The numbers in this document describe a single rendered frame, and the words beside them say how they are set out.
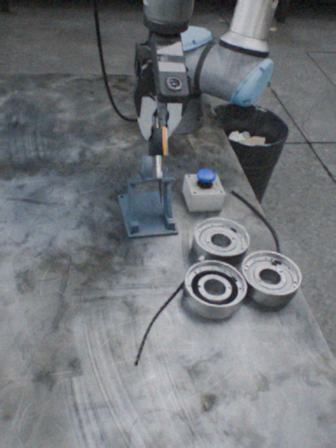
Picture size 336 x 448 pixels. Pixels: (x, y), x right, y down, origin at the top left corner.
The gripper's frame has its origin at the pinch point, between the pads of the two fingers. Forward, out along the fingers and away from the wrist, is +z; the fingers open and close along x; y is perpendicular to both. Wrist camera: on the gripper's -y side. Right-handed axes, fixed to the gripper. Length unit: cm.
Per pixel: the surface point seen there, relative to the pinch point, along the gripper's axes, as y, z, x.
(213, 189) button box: 2.7, 15.1, -13.8
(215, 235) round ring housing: -8.7, 17.3, -11.0
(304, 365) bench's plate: -37.2, 19.7, -17.2
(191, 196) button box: 1.7, 15.8, -8.8
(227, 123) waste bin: 110, 66, -63
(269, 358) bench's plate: -35.1, 19.7, -12.0
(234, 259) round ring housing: -15.8, 16.8, -12.4
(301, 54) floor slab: 256, 100, -175
